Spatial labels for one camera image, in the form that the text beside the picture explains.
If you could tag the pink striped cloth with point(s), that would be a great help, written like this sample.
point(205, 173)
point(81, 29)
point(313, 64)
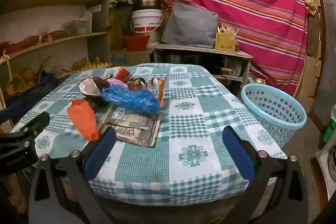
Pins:
point(249, 3)

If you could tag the brown printed packet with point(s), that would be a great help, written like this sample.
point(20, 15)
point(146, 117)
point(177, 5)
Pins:
point(134, 127)

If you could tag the brown sweet potatoes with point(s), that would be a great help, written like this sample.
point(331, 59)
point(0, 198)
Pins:
point(57, 34)

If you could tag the person's left forearm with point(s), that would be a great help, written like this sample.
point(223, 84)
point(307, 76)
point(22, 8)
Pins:
point(15, 195)

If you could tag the clear plastic container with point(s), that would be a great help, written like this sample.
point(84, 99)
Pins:
point(78, 26)

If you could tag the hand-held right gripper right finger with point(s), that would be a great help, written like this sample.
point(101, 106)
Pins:
point(237, 155)

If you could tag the light blue plastic basket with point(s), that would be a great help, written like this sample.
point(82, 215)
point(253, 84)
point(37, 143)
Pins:
point(274, 108)

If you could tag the cardboard box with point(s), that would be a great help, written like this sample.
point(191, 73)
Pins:
point(139, 56)

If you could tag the white plastic bucket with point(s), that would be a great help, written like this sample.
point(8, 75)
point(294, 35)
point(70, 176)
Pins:
point(147, 19)

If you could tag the grey cushion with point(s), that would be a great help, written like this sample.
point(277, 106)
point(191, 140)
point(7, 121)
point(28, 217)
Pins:
point(189, 24)

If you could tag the yellow egg tray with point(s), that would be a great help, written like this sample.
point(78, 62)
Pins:
point(92, 65)

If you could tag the red foil wrapper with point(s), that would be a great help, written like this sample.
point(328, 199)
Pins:
point(122, 73)

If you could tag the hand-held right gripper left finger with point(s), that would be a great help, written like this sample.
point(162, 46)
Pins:
point(101, 153)

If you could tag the brown crumpled wrapper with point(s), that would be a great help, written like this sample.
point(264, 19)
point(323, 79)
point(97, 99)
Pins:
point(137, 82)

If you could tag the black foil-lined snack bag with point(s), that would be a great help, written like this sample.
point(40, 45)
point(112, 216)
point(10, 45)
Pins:
point(89, 88)

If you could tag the low wooden cabinet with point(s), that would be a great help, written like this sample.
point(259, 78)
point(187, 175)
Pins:
point(197, 49)

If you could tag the yellow oil jug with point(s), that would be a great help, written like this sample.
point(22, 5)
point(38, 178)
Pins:
point(115, 27)

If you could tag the pink wrapper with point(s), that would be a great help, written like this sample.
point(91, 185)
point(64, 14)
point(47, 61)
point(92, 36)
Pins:
point(115, 81)

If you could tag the green plastic container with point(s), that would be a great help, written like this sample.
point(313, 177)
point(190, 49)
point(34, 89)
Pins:
point(330, 130)

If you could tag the dark blue plastic crate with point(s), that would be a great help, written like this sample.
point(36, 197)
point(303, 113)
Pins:
point(31, 95)

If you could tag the yellow fruits in mesh bag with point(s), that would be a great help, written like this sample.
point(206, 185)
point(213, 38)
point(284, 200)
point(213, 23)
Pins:
point(23, 77)

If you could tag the green checked tablecloth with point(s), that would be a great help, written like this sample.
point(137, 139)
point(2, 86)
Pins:
point(189, 134)

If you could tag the clear orange-edged snack wrapper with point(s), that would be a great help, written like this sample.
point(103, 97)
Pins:
point(155, 87)

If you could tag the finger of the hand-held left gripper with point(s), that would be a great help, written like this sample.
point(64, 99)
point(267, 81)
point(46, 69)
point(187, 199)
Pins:
point(34, 124)

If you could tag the blue plastic bag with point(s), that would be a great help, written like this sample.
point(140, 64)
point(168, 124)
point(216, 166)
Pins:
point(131, 99)

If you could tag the bundle of wooden utensils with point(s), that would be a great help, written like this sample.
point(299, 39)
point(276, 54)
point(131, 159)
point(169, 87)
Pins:
point(227, 29)

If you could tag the yellow utensil holder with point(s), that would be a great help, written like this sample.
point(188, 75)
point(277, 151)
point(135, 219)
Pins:
point(225, 43)

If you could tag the red plastic basin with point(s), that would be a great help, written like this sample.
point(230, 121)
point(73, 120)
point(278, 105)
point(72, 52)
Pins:
point(136, 43)

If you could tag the orange plastic bag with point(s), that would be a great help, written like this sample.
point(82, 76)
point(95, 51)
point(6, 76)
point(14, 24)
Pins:
point(82, 119)

